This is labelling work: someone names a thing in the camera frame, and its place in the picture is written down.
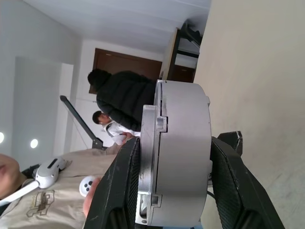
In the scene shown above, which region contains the black slanted stand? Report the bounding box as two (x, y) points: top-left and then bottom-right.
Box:
(59, 95), (108, 151)

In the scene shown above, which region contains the white round hand controller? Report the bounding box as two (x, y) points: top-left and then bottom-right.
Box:
(79, 175), (97, 198)

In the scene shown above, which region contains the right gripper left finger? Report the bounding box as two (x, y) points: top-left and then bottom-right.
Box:
(84, 137), (142, 229)

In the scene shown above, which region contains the person in white top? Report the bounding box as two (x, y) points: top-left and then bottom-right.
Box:
(91, 110), (142, 146)

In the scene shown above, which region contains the person in black jacket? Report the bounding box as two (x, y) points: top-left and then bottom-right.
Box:
(87, 68), (158, 133)

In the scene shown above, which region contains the silver motor stator housing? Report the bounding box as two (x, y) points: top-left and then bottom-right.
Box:
(153, 79), (213, 227)

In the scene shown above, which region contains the bare operator hand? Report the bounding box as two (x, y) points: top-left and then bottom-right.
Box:
(82, 176), (102, 219)

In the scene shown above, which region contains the round silver rotor disc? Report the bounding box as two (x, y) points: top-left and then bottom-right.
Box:
(135, 104), (169, 226)

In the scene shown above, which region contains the person in beige shirt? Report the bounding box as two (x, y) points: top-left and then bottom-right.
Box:
(0, 149), (120, 229)

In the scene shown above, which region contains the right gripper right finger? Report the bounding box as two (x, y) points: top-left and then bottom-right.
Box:
(209, 130), (286, 229)

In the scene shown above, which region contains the black metal shelf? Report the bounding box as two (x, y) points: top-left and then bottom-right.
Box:
(166, 22), (203, 83)

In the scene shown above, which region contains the brown wooden door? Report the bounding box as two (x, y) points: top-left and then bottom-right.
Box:
(89, 47), (163, 95)

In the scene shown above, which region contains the white headset with strap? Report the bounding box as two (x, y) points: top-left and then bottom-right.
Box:
(0, 156), (66, 206)

